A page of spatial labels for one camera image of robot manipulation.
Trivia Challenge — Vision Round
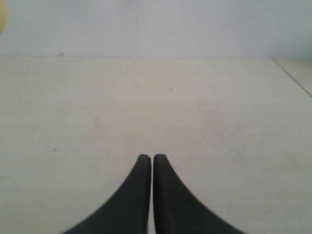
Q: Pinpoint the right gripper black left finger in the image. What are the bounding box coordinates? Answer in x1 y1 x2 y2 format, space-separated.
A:
65 155 151 234

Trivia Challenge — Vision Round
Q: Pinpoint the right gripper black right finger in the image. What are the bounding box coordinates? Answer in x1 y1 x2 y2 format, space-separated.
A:
153 154 243 234

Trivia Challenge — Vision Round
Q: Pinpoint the yellow tennis ball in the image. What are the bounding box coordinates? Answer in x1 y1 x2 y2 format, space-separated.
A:
0 0 7 33

